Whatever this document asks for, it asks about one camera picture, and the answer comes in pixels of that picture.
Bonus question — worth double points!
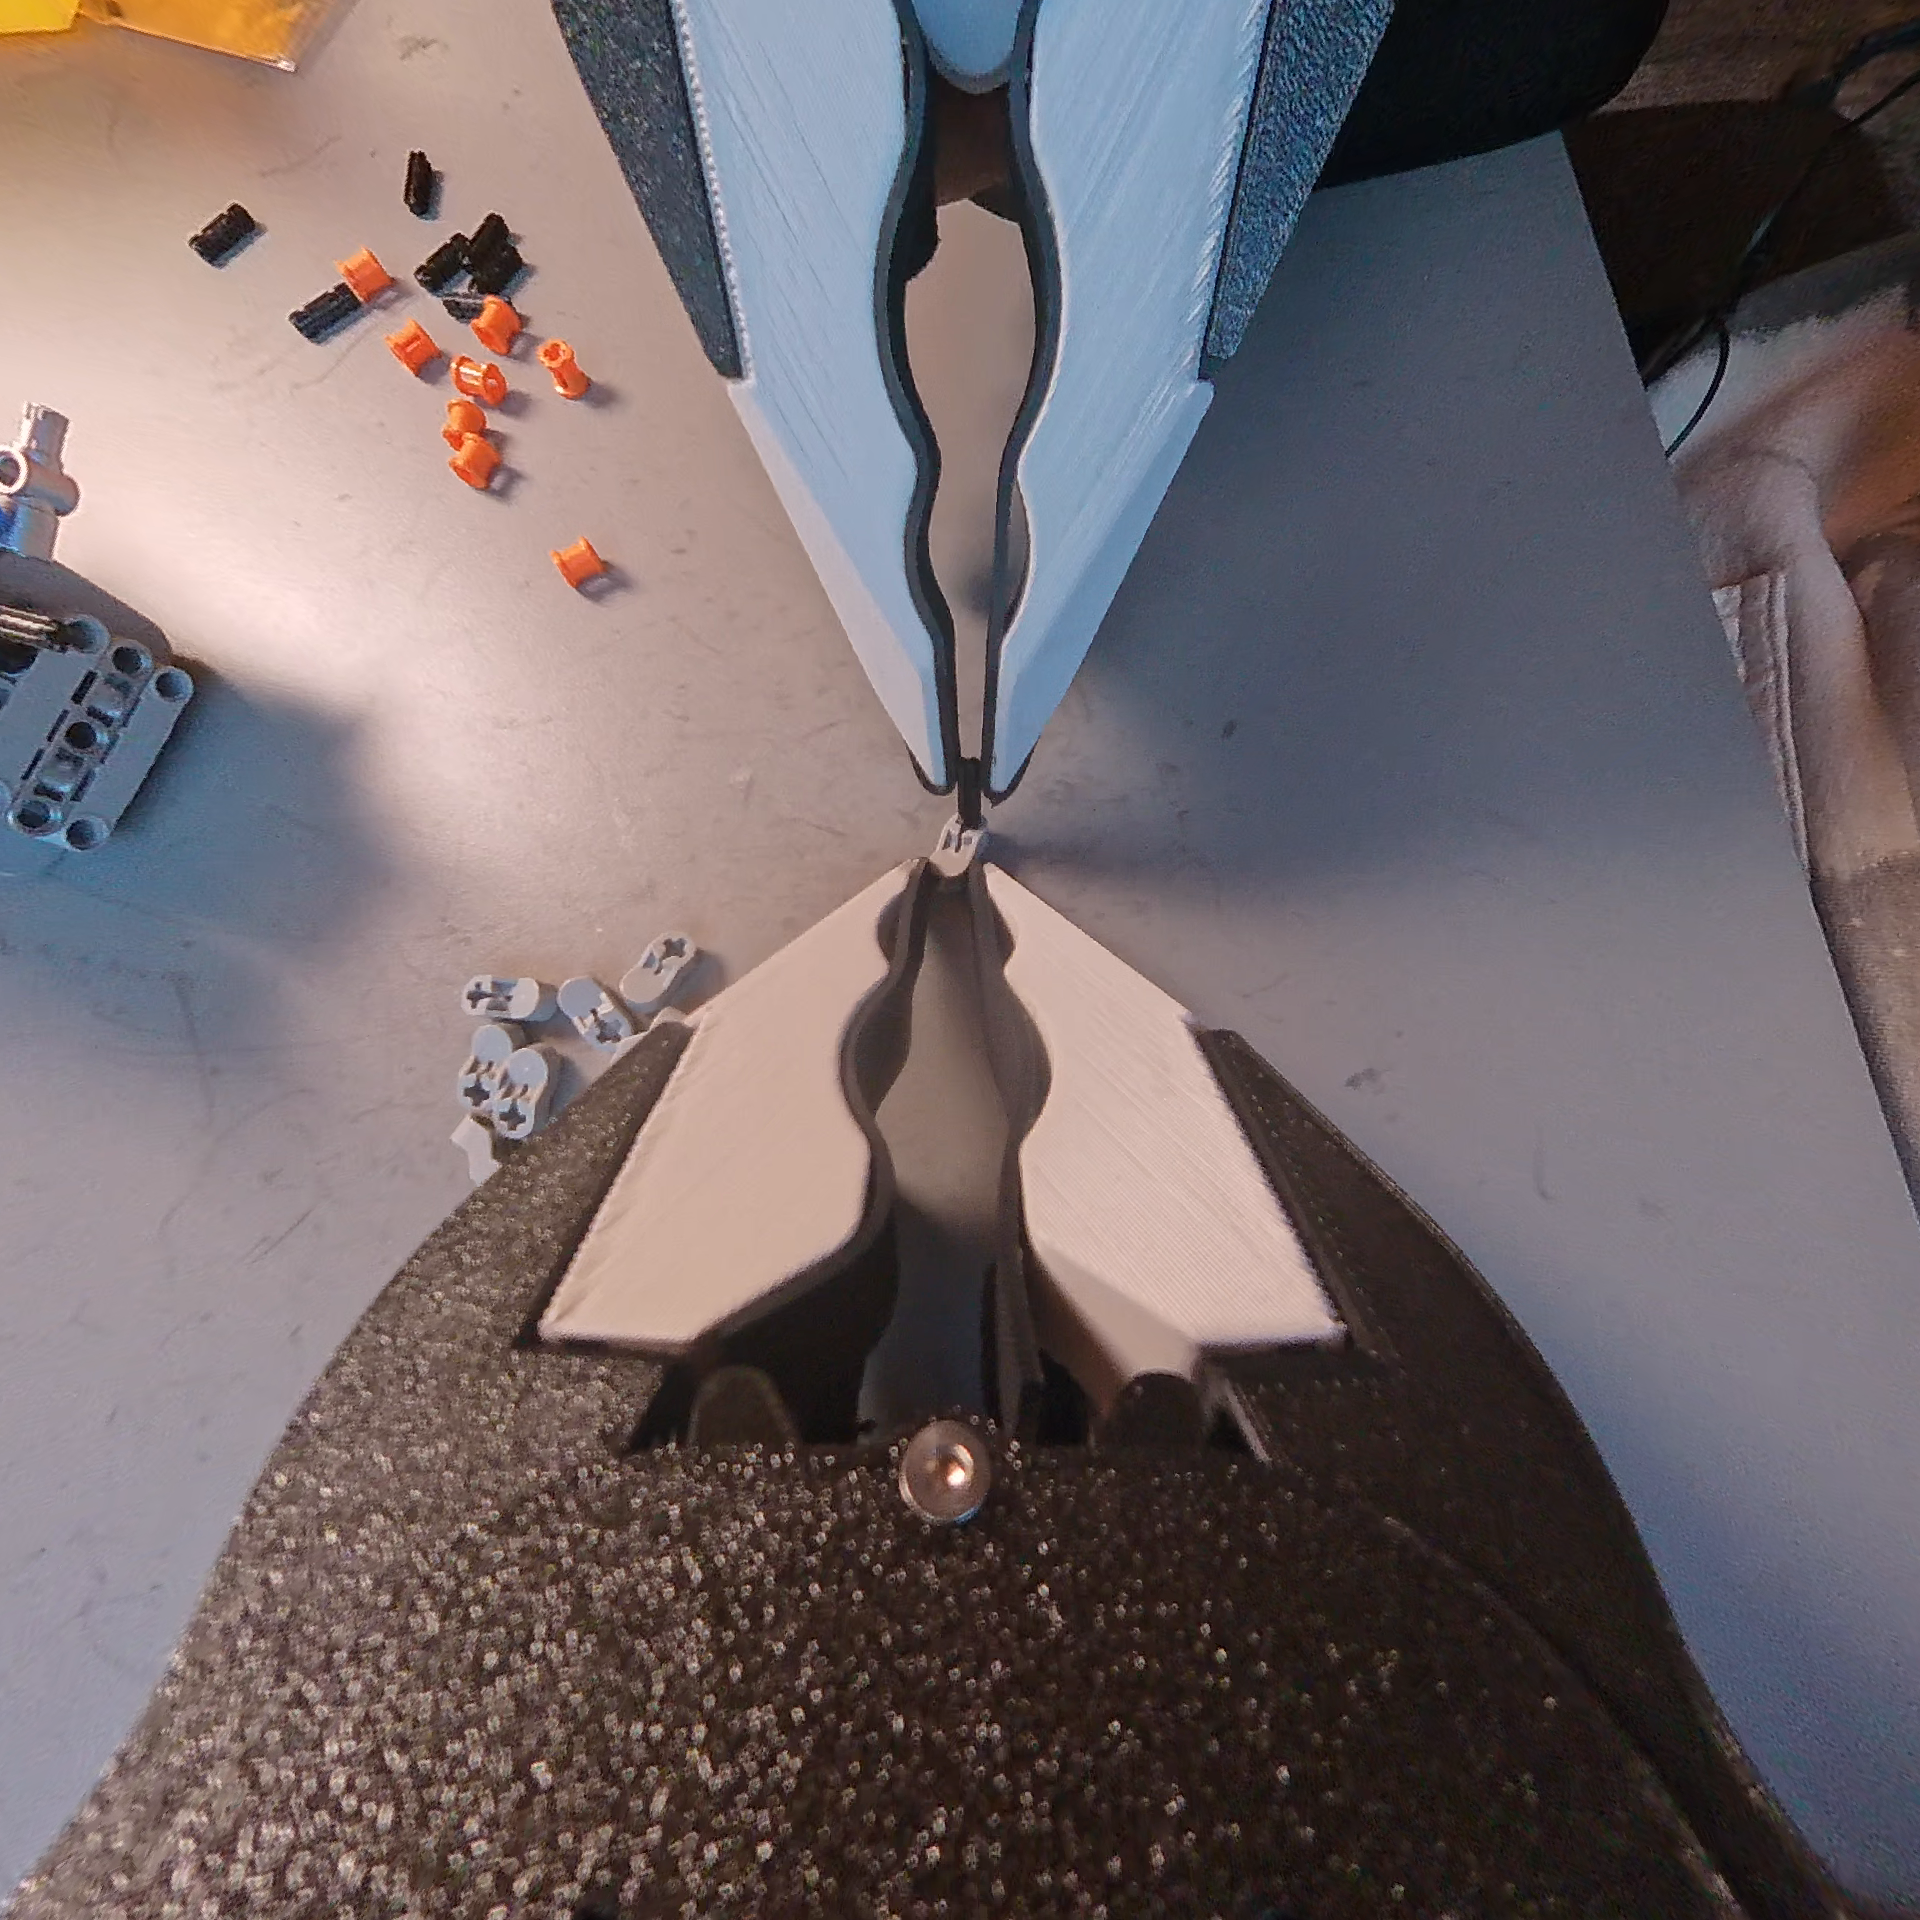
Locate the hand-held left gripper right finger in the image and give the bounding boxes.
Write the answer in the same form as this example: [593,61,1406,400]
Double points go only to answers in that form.
[971,864,1346,1434]

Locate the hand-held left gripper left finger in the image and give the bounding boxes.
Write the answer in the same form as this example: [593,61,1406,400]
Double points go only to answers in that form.
[537,861,940,1442]

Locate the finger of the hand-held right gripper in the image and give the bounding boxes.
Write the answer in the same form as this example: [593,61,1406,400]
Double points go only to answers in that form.
[680,0,970,794]
[988,0,1260,794]

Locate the pile of grey connector pieces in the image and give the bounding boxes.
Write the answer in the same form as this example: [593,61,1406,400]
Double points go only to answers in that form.
[449,936,706,1179]

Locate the grey toy brick assembly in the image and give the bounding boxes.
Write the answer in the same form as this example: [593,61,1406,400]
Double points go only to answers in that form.
[0,403,196,880]

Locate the group of orange bushes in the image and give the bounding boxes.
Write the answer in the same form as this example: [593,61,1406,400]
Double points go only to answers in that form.
[334,246,594,589]

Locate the clear plastic bag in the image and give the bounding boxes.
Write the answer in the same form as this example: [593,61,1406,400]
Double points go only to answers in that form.
[82,0,408,69]

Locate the person's black trousers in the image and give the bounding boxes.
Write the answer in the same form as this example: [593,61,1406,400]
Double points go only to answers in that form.
[1318,0,1629,191]

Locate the group of black pins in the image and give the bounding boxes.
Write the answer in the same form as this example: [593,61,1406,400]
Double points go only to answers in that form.
[187,147,528,347]

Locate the black cable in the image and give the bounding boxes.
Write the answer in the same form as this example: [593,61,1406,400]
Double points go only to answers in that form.
[1634,0,1920,466]

